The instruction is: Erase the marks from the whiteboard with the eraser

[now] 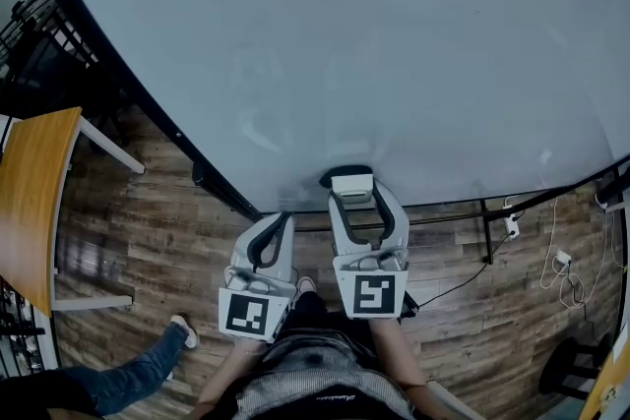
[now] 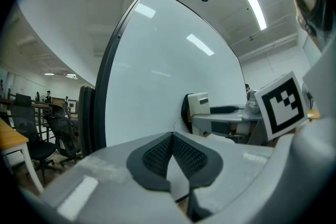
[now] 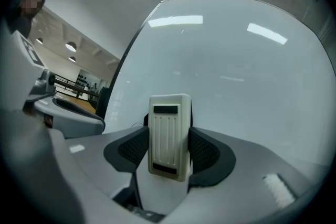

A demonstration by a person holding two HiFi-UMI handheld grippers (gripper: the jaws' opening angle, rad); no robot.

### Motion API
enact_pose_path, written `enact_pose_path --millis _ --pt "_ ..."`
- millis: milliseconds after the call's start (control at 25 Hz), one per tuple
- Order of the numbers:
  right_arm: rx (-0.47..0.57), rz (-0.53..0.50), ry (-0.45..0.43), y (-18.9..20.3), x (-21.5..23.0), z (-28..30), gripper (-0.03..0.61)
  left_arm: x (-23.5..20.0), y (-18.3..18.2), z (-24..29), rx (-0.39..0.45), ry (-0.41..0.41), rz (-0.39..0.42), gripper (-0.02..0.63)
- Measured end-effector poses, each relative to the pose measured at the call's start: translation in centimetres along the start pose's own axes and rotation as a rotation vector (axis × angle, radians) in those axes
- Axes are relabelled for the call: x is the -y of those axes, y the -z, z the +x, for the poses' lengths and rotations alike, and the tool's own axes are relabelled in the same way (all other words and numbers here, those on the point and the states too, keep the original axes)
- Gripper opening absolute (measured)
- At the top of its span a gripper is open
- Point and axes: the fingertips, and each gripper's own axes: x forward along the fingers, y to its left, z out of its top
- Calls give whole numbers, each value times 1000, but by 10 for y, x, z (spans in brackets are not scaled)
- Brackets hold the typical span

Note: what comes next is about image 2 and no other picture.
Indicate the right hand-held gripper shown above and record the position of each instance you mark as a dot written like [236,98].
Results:
[284,106]

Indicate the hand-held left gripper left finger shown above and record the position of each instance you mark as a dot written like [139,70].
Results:
[110,186]

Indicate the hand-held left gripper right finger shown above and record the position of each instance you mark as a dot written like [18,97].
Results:
[231,165]

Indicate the white eraser with black felt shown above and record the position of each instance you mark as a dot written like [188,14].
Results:
[195,107]

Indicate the black-framed whiteboard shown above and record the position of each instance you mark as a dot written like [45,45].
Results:
[170,65]

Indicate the black mesh office chair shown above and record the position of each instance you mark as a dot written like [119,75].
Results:
[64,133]
[29,136]

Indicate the black chair back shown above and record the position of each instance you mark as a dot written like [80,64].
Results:
[86,118]

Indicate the black standing fan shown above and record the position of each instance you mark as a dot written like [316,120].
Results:
[307,98]

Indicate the wooden desk with white legs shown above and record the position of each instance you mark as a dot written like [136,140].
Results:
[11,139]

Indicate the long ceiling light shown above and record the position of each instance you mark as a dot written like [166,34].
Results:
[255,9]

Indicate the square ceiling light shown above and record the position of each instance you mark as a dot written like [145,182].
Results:
[71,75]
[49,74]

